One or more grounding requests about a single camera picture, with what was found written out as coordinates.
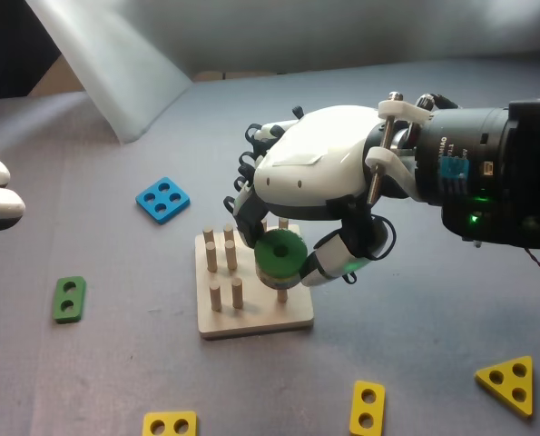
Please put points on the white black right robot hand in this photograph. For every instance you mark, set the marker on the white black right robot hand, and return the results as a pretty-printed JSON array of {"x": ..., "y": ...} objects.
[{"x": 315, "y": 159}]

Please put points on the stack of coloured rings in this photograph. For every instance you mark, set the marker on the stack of coloured rings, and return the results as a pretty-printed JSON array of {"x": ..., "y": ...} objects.
[{"x": 265, "y": 254}]

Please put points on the white sheet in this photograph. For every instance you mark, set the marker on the white sheet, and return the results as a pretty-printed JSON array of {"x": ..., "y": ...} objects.
[{"x": 115, "y": 68}]

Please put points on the grey table cloth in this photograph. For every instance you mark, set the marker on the grey table cloth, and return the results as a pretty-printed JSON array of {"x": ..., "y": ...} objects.
[{"x": 92, "y": 377}]

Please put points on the yellow block two holes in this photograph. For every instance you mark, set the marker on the yellow block two holes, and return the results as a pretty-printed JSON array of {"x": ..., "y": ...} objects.
[{"x": 367, "y": 408}]

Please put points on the green block two holes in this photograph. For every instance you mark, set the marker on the green block two holes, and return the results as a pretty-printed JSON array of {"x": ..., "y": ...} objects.
[{"x": 70, "y": 295}]

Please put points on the wooden peg board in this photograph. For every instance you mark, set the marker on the wooden peg board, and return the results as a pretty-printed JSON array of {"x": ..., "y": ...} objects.
[{"x": 256, "y": 318}]

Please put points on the yellow triangle block three holes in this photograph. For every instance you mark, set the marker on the yellow triangle block three holes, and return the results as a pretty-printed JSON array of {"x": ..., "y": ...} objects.
[{"x": 511, "y": 380}]

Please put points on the yellow square block four holes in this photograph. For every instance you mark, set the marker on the yellow square block four holes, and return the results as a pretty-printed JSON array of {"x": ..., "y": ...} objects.
[{"x": 169, "y": 417}]

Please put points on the blue square block four holes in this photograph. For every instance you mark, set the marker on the blue square block four holes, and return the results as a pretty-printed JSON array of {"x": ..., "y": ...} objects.
[{"x": 163, "y": 198}]

